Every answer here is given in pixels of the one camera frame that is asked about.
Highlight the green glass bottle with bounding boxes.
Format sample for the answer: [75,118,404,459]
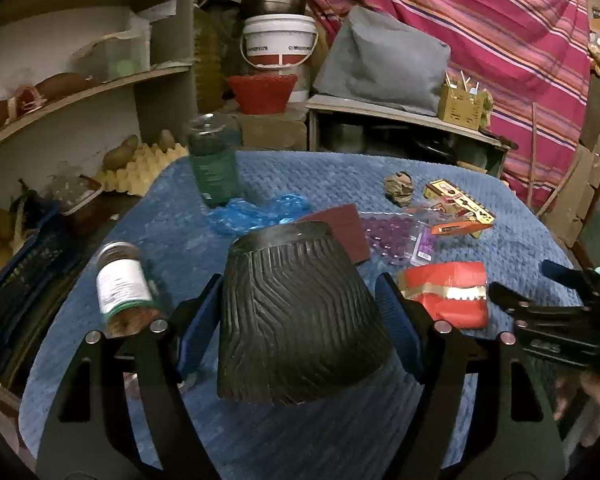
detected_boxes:
[187,114,242,208]

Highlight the brown sweet potato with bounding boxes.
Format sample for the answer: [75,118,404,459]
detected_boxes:
[35,72,93,101]

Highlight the person's right hand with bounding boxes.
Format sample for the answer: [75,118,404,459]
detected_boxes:
[554,371,600,448]

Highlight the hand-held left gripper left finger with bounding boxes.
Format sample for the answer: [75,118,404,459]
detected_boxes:
[35,274,223,480]

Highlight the blue plastic wrap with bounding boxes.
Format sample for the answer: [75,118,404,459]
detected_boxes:
[211,195,311,236]

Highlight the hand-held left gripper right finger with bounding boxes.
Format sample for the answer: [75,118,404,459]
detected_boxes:
[375,272,567,480]

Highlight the grey cushion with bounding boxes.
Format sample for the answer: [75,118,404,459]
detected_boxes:
[312,6,452,118]

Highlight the red woven basket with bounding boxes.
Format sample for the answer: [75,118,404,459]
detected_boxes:
[227,74,298,115]

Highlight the dark blue plastic crate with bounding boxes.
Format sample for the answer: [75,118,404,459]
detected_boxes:
[0,200,111,381]

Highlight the green leafy vegetables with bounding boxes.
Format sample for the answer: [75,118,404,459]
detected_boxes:
[480,89,496,126]

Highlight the crumpled brown wrapper ball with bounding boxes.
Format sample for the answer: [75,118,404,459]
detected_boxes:
[384,170,415,207]

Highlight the white plastic bucket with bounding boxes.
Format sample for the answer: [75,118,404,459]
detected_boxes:
[240,14,319,68]

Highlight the red gold-trimmed box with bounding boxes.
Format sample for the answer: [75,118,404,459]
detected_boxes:
[397,261,490,330]

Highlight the wooden stick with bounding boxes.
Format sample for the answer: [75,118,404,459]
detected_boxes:
[530,102,542,206]

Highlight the cardboard wall panels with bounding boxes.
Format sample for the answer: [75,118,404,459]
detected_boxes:
[545,77,600,248]

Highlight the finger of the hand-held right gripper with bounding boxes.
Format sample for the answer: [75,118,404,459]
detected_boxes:
[540,259,600,289]
[487,282,582,327]

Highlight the wooden shelf unit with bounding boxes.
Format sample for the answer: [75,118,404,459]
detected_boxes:
[0,0,201,161]

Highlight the clear purple bead packet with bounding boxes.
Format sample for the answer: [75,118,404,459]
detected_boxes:
[357,210,437,268]

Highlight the yellow oil bottle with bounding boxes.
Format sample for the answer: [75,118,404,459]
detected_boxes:
[192,0,223,113]

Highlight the yellow egg tray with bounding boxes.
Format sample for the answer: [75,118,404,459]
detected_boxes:
[95,142,191,196]

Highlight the yellow patterned small box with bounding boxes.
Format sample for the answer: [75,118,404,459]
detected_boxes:
[424,180,496,240]

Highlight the bamboo utensil holder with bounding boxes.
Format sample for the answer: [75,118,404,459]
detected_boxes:
[439,72,486,128]

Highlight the black ribbed paper cup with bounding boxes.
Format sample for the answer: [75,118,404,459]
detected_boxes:
[216,221,393,406]

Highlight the maroon card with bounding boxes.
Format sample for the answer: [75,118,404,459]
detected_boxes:
[295,203,371,263]

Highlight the clear plastic container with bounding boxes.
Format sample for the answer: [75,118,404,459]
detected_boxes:
[75,32,151,81]

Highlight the brown glass jar white label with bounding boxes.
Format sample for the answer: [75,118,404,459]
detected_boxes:
[96,241,163,338]

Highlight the pink striped cloth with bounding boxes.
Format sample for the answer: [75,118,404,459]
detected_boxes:
[297,0,596,211]

